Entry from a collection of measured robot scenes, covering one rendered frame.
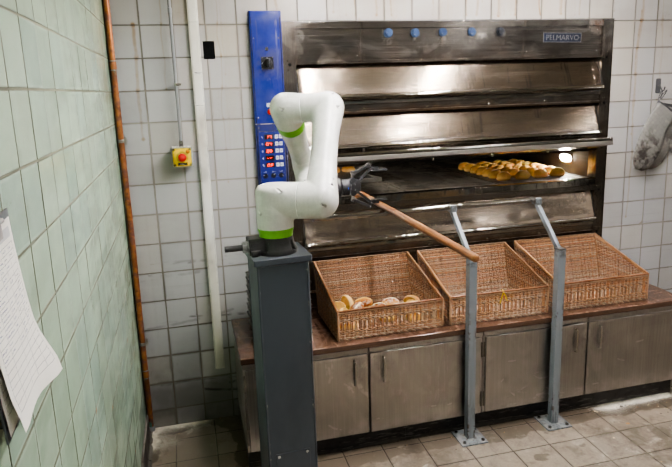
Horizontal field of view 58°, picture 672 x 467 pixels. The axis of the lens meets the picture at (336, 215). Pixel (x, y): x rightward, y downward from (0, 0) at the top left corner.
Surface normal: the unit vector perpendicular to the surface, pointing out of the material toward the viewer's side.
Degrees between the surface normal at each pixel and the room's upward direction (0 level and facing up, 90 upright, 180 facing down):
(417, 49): 90
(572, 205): 70
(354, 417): 90
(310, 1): 90
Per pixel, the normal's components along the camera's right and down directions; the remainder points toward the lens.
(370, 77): 0.22, -0.15
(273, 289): 0.31, 0.18
